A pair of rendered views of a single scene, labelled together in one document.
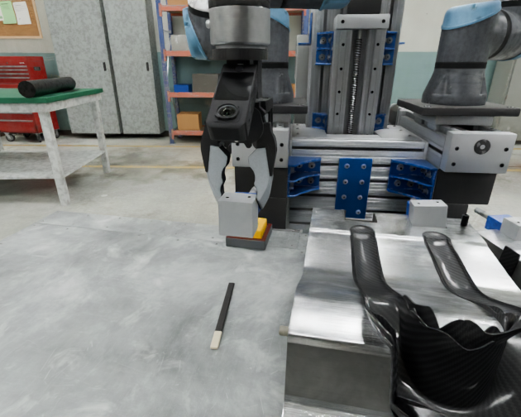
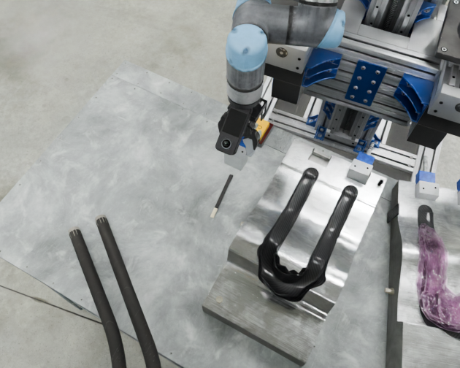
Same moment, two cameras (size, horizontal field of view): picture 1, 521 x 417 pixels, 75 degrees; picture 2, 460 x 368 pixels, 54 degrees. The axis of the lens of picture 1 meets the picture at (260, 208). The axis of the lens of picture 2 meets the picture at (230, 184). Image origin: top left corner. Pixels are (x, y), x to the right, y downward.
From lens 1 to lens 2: 0.78 m
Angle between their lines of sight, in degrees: 41
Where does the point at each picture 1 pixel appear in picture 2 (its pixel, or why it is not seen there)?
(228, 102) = (228, 135)
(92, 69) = not seen: outside the picture
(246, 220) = (238, 163)
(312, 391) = (236, 262)
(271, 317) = (244, 205)
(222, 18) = (231, 92)
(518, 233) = (418, 195)
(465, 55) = not seen: outside the picture
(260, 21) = (253, 96)
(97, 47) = not seen: outside the picture
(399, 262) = (314, 206)
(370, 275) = (294, 209)
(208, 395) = (204, 239)
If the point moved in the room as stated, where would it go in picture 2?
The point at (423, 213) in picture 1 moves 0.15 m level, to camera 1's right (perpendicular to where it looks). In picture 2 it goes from (353, 173) to (414, 189)
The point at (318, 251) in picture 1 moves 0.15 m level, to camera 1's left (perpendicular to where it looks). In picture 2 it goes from (276, 185) to (220, 169)
